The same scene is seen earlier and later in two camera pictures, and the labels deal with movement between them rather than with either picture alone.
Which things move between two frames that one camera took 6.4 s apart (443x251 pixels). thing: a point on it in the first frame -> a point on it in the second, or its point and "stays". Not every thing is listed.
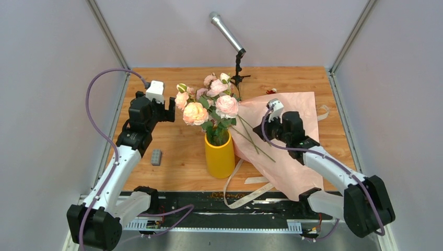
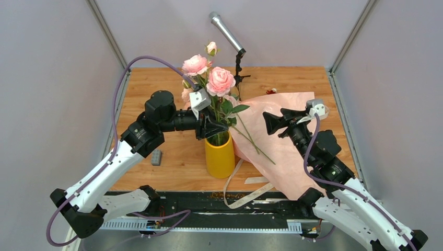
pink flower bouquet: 217,110 -> 252,140
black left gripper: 166,115 -> 203,130
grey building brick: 156,157 stays
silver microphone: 216,19 stays
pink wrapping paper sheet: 275,162 stays
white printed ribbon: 249,180 stays
